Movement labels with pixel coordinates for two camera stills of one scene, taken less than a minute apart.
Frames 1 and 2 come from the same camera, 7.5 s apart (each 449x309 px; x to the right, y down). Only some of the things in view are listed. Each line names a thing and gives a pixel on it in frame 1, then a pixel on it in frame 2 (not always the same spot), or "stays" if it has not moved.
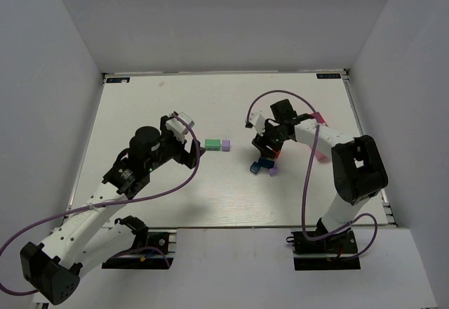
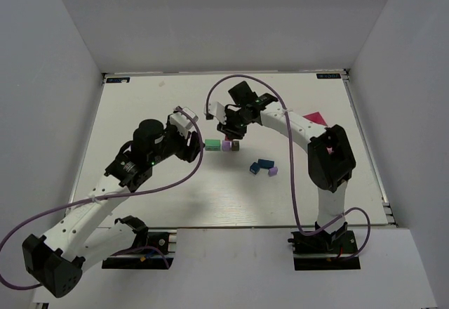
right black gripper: x=266 y=143 → x=232 y=126
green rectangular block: x=212 y=145 stays
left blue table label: x=118 y=80 stays
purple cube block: x=226 y=145 stays
